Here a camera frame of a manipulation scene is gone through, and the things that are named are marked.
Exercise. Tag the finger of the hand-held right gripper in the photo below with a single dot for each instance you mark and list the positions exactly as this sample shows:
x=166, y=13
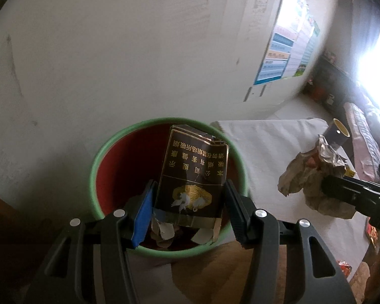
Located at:
x=345, y=183
x=375, y=209

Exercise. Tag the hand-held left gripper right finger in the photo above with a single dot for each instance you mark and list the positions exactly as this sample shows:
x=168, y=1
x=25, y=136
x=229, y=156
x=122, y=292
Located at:
x=237, y=209

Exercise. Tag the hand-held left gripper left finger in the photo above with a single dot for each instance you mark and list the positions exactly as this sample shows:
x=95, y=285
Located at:
x=144, y=218

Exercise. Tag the paper wrapper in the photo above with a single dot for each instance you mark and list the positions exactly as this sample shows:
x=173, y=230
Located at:
x=304, y=171

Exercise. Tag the black and gold cigarette box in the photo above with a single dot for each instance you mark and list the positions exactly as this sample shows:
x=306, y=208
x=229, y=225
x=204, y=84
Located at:
x=190, y=180

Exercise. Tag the green bin with red inside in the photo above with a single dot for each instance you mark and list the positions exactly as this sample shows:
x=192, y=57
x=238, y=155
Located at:
x=126, y=164

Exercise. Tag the torn paper scraps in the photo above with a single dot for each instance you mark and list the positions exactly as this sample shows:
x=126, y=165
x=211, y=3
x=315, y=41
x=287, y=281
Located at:
x=163, y=234

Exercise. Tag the small red packet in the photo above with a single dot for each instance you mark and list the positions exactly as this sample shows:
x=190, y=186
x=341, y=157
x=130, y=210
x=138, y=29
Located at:
x=344, y=267
x=372, y=234

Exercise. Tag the dark jar with yellow lid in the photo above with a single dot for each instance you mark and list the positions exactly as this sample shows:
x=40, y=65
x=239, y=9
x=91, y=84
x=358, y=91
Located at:
x=334, y=136

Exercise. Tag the pink quilted blanket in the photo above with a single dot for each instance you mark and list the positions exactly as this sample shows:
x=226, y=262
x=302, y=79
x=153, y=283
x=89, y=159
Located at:
x=367, y=133

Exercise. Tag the white table cloth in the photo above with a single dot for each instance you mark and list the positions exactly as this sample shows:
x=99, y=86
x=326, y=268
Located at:
x=272, y=145

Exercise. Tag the dark shelf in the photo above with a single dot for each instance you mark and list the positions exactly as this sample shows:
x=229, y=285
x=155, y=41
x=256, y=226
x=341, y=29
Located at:
x=332, y=82

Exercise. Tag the green wall poster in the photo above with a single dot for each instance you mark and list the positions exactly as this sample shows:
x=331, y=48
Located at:
x=307, y=57

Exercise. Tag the blue wall poster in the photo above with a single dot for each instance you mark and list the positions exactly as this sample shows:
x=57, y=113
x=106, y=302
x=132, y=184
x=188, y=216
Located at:
x=275, y=60

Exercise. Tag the white wall poster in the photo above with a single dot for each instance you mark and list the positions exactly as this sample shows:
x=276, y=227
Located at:
x=300, y=31

